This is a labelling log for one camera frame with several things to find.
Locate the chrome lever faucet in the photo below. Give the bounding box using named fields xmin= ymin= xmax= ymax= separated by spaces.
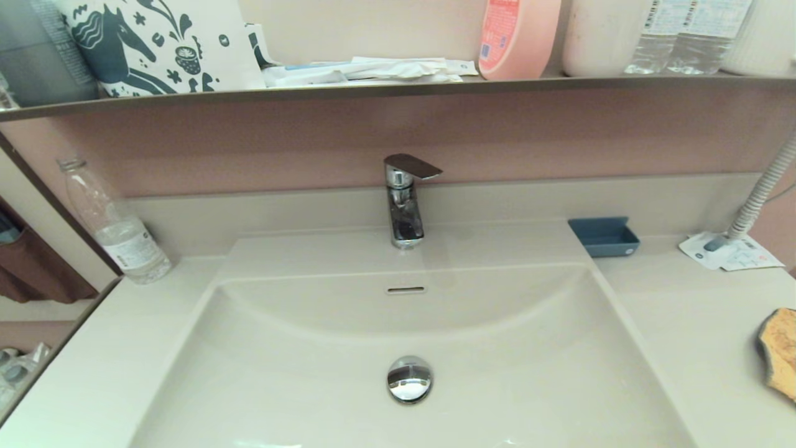
xmin=384 ymin=154 xmax=444 ymax=250

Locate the orange and grey cleaning cloth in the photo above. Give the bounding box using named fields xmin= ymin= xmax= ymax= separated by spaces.
xmin=756 ymin=307 xmax=796 ymax=404

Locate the chrome sink drain stopper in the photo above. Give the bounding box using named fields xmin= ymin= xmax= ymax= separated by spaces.
xmin=386 ymin=355 xmax=433 ymax=405

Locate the white ceramic sink basin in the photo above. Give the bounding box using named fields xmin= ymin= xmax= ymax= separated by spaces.
xmin=127 ymin=221 xmax=698 ymax=448

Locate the crumpled white plastic packet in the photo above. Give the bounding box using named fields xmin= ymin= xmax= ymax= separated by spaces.
xmin=344 ymin=56 xmax=465 ymax=84

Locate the white sachet with blue stripe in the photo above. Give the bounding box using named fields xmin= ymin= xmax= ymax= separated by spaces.
xmin=264 ymin=60 xmax=350 ymax=88

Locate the blue plastic soap dish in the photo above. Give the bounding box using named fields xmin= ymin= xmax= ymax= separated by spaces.
xmin=567 ymin=216 xmax=641 ymax=259

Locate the pink plastic bottle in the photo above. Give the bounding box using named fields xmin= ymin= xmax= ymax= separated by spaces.
xmin=477 ymin=0 xmax=563 ymax=81

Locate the white box with dark print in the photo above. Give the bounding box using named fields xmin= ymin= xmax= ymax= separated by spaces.
xmin=245 ymin=23 xmax=285 ymax=70

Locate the clear plastic water bottle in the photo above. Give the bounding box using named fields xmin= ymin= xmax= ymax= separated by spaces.
xmin=57 ymin=157 xmax=174 ymax=286

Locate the plain white round container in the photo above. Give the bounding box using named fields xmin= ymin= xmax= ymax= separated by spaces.
xmin=562 ymin=0 xmax=655 ymax=78

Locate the white bag with horse print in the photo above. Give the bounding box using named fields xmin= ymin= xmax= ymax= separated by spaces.
xmin=53 ymin=0 xmax=269 ymax=99

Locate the white printed paper leaflet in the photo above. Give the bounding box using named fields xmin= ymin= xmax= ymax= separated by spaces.
xmin=721 ymin=238 xmax=786 ymax=273
xmin=678 ymin=231 xmax=747 ymax=271

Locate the small clear labelled water bottle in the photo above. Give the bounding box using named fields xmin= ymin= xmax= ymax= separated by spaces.
xmin=667 ymin=0 xmax=754 ymax=76
xmin=624 ymin=0 xmax=692 ymax=76

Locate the grey container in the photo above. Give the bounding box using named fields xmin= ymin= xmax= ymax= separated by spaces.
xmin=0 ymin=0 xmax=101 ymax=108

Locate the plastic wrapped bottle pack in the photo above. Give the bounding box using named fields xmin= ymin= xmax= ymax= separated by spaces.
xmin=0 ymin=341 xmax=52 ymax=413

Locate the white ribbed container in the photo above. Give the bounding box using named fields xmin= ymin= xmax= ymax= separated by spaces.
xmin=720 ymin=0 xmax=796 ymax=79

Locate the brown wall shelf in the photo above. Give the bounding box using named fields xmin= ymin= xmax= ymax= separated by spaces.
xmin=0 ymin=72 xmax=796 ymax=123

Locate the white corrugated hose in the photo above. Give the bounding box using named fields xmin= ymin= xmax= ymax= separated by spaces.
xmin=726 ymin=128 xmax=796 ymax=241

